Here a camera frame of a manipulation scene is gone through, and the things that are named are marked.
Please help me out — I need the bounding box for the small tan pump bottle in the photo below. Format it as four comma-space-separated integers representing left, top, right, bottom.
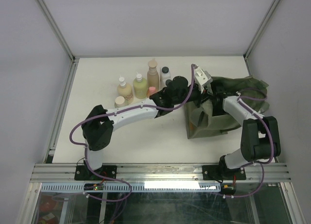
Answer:
117, 76, 134, 104

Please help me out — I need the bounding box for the right aluminium frame post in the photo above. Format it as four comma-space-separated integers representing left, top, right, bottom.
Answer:
244, 0, 286, 59

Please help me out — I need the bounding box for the aluminium frame post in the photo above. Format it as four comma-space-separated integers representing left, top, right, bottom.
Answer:
244, 0, 286, 59
30, 0, 76, 62

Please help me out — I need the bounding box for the amber bottle pink cap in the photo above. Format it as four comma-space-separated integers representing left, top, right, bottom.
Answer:
147, 86, 157, 98

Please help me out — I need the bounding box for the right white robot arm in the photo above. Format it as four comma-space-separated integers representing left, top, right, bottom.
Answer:
204, 88, 281, 182

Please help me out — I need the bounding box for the white bottle dark cap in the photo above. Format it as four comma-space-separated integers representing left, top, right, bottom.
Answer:
160, 67, 171, 86
165, 79, 172, 86

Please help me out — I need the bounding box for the white slotted cable duct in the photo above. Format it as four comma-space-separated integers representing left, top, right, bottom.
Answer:
41, 181, 221, 193

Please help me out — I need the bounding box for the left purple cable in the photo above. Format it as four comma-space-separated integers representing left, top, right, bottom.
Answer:
69, 63, 199, 200

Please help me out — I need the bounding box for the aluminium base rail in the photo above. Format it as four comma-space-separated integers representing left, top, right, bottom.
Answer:
30, 163, 292, 183

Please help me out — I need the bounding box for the yellow-green lotion bottle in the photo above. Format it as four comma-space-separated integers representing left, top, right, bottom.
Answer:
133, 73, 148, 99

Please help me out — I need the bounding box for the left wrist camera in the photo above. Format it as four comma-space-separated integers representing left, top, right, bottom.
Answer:
194, 66, 213, 94

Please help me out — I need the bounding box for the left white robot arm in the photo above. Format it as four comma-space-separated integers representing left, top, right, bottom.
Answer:
82, 76, 213, 180

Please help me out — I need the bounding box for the olive green canvas bag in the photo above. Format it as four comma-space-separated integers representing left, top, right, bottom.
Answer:
185, 76, 269, 139

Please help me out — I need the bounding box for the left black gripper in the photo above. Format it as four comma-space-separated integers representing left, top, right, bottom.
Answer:
173, 83, 214, 108

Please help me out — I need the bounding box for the left aluminium frame post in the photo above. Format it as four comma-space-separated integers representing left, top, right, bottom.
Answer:
30, 0, 76, 62

